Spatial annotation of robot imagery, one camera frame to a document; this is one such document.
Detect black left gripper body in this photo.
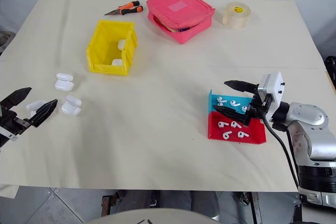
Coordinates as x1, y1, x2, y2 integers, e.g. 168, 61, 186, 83
0, 107, 30, 141

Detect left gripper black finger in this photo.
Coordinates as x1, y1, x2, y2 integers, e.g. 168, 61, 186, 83
0, 87, 33, 110
25, 99, 59, 128

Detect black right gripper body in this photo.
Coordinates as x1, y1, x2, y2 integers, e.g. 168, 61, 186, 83
242, 84, 273, 127

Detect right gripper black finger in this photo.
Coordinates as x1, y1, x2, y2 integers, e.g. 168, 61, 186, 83
213, 104, 249, 123
224, 79, 259, 94

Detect yellow plastic bin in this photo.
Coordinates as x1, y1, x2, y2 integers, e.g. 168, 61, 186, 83
86, 19, 139, 76

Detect pink zippered pouch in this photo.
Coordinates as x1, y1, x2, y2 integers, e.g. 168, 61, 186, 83
145, 0, 216, 45

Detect blue plastic tray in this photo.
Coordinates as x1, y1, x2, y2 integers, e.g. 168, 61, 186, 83
208, 89, 254, 116

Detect red plastic tray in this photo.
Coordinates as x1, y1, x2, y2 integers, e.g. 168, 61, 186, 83
207, 110, 267, 146

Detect dark round background object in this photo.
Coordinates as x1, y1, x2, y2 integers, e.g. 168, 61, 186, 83
0, 30, 13, 49

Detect clear tape roll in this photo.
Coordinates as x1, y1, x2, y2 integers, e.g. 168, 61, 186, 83
222, 1, 251, 30

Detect cream table cover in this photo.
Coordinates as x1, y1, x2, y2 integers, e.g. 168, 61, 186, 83
0, 0, 336, 199

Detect black background equipment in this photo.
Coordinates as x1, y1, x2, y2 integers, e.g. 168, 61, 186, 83
324, 55, 336, 91

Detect metal table leg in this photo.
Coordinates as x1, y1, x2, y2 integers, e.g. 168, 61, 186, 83
237, 191, 261, 224

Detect orange and black pliers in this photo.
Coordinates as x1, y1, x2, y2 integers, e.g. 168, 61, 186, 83
103, 0, 144, 16

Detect beige rounded shape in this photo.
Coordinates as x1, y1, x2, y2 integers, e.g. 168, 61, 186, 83
87, 207, 220, 224

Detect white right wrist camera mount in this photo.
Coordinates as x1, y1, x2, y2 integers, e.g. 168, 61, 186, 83
257, 71, 284, 110

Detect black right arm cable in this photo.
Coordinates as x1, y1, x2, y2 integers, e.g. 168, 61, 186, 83
261, 108, 300, 189

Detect rusty metal table bracket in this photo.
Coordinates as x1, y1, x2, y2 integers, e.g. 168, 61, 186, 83
101, 191, 124, 217

